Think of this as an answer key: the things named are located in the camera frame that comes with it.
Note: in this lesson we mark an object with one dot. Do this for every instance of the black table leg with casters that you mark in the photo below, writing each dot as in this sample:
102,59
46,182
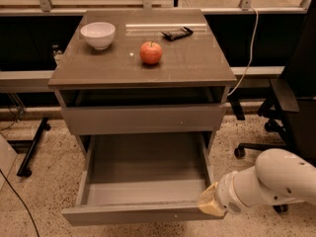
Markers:
25,170

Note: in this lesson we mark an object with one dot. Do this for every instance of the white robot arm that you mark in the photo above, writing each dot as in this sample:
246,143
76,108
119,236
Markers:
278,177

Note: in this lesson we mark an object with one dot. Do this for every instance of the black office chair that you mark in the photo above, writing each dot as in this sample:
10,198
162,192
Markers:
290,105

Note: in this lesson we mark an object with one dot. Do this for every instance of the grey top drawer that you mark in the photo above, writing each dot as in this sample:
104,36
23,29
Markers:
143,119

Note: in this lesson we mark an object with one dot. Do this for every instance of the grey drawer cabinet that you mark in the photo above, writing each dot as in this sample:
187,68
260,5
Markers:
192,70

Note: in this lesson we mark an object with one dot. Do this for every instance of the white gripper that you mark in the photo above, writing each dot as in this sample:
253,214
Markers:
228,192

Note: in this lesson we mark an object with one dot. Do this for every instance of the red apple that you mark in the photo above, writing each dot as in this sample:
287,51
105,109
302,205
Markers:
150,52

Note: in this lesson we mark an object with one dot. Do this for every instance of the dark snack bar wrapper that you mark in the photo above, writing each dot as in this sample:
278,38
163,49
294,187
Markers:
178,34

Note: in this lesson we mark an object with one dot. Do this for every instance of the white bowl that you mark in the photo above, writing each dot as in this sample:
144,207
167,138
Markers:
98,35

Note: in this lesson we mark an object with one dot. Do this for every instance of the grey drawer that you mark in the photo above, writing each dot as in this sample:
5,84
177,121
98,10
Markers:
140,178
143,119

